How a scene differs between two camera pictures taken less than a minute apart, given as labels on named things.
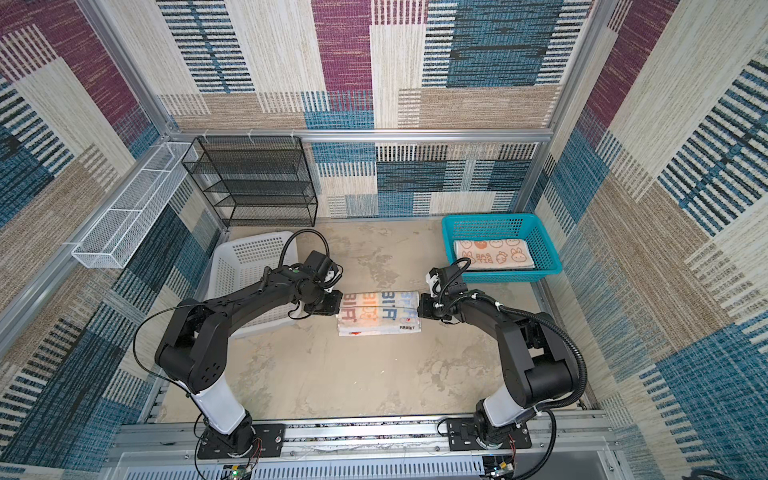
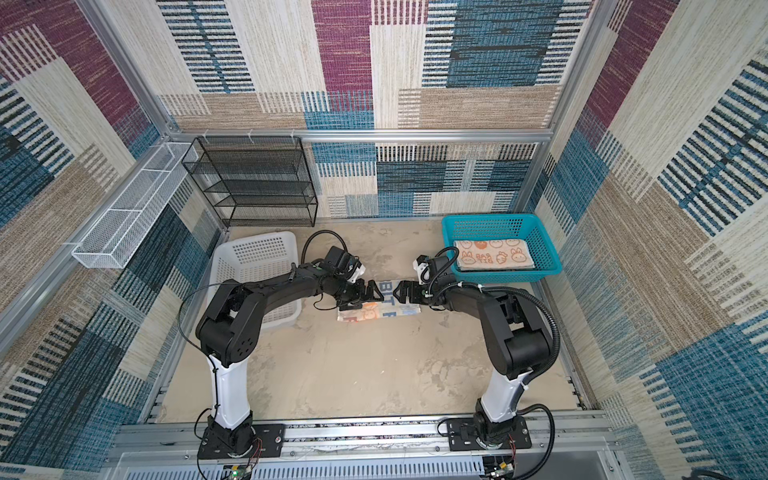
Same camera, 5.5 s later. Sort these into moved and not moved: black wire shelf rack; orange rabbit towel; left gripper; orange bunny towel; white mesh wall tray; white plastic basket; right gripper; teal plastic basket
Moved: right gripper; orange rabbit towel; left gripper
Not moved: white mesh wall tray; black wire shelf rack; orange bunny towel; teal plastic basket; white plastic basket
